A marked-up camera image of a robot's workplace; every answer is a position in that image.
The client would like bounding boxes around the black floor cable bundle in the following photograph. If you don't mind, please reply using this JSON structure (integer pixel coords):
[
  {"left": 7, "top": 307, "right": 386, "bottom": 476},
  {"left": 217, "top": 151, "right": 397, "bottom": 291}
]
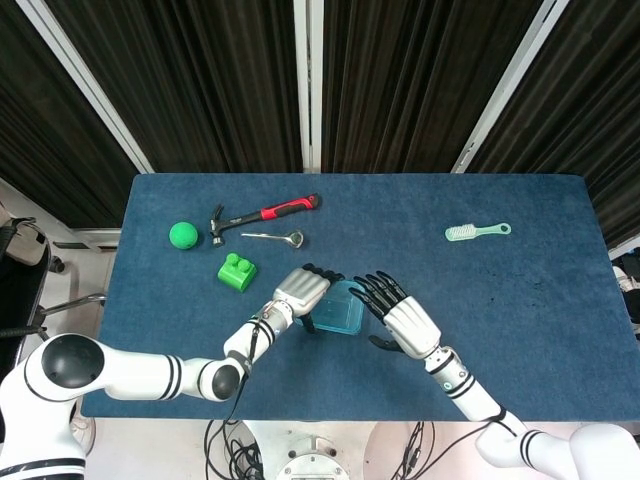
[
  {"left": 204, "top": 419, "right": 266, "bottom": 480},
  {"left": 399, "top": 422, "right": 436, "bottom": 480}
]

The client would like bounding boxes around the metal spoon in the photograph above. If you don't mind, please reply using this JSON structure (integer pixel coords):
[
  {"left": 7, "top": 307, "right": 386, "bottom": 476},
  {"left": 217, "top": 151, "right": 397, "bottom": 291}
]
[{"left": 240, "top": 230, "right": 305, "bottom": 250}]

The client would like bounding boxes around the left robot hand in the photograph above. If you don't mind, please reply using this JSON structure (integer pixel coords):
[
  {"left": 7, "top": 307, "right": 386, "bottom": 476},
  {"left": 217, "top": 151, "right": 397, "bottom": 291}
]
[{"left": 272, "top": 263, "right": 346, "bottom": 334}]

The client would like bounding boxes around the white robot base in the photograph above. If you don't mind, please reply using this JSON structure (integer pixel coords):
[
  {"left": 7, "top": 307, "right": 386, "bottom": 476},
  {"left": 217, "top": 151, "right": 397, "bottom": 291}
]
[{"left": 275, "top": 433, "right": 351, "bottom": 480}]

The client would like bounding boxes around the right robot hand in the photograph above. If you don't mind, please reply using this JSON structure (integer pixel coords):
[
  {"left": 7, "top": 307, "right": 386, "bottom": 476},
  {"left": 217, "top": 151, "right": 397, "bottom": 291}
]
[{"left": 352, "top": 271, "right": 444, "bottom": 360}]

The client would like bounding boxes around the green ball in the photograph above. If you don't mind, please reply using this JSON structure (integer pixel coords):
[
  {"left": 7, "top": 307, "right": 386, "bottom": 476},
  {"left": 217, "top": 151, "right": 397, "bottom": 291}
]
[{"left": 168, "top": 221, "right": 199, "bottom": 250}]

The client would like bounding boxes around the blue table mat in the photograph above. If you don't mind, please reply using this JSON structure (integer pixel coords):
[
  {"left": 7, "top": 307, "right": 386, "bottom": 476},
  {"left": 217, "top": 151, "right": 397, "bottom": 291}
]
[{"left": 80, "top": 173, "right": 621, "bottom": 422}]

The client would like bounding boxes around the clear blue plastic container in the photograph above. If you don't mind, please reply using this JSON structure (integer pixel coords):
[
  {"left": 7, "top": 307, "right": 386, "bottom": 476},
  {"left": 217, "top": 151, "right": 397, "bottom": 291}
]
[{"left": 312, "top": 279, "right": 365, "bottom": 335}]

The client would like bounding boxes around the white frame post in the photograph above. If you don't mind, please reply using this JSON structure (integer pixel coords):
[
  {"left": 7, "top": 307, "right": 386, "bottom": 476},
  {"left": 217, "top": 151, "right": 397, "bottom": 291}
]
[
  {"left": 292, "top": 0, "right": 325, "bottom": 174},
  {"left": 451, "top": 0, "right": 571, "bottom": 174},
  {"left": 14, "top": 0, "right": 154, "bottom": 174}
]

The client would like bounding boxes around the red black claw hammer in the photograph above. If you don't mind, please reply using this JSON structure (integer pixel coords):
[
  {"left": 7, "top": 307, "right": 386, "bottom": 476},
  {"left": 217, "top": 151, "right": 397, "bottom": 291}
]
[{"left": 208, "top": 193, "right": 323, "bottom": 247}]

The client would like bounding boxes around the light green scrub brush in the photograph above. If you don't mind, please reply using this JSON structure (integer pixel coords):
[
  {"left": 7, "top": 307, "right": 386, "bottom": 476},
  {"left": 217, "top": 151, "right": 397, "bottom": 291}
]
[{"left": 444, "top": 223, "right": 512, "bottom": 244}]

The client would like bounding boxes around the green two-stud building block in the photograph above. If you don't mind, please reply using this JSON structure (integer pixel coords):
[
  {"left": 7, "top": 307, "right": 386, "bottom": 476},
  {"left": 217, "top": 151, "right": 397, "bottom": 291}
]
[{"left": 217, "top": 253, "right": 259, "bottom": 293}]

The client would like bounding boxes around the black pleated curtain panel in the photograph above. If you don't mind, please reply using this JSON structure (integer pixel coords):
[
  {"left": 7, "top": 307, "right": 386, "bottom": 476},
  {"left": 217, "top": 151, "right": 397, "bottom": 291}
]
[
  {"left": 321, "top": 0, "right": 544, "bottom": 174},
  {"left": 467, "top": 0, "right": 640, "bottom": 251},
  {"left": 0, "top": 0, "right": 141, "bottom": 230},
  {"left": 44, "top": 0, "right": 304, "bottom": 174}
]

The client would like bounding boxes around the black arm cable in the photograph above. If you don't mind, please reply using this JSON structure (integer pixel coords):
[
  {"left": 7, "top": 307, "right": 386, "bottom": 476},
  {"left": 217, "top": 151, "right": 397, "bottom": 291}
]
[{"left": 222, "top": 317, "right": 262, "bottom": 426}]

